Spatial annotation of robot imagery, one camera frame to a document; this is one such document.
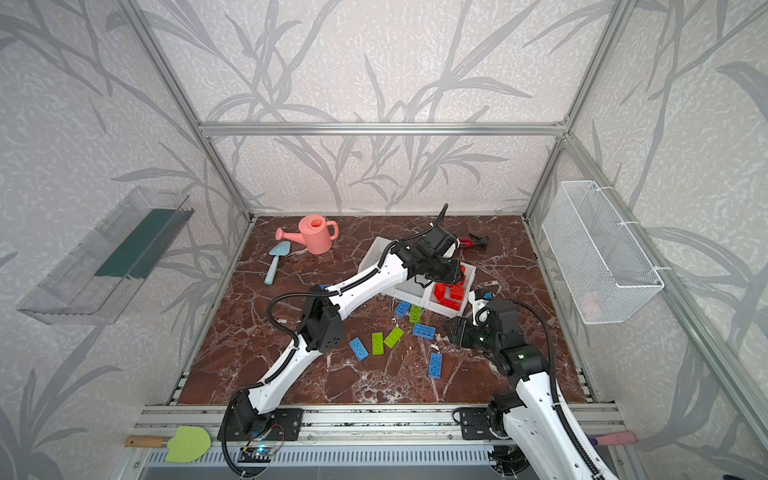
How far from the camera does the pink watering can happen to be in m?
1.04

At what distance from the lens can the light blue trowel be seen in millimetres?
1030

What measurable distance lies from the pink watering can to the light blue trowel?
0.05 metres
